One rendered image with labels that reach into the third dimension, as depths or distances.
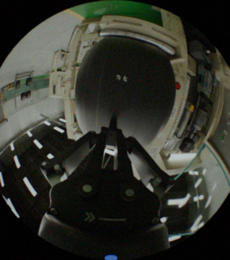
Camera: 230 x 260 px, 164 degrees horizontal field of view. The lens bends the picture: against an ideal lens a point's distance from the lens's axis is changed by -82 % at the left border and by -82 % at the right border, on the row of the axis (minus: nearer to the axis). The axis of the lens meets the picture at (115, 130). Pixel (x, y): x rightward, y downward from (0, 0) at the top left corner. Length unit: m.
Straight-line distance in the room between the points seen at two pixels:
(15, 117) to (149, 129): 11.62
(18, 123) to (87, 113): 11.66
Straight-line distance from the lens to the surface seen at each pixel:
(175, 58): 0.46
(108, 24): 0.43
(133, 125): 0.22
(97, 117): 0.21
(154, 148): 0.61
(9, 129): 11.85
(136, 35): 0.41
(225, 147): 0.56
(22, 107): 11.58
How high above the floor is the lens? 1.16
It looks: 30 degrees up
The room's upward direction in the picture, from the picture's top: 170 degrees counter-clockwise
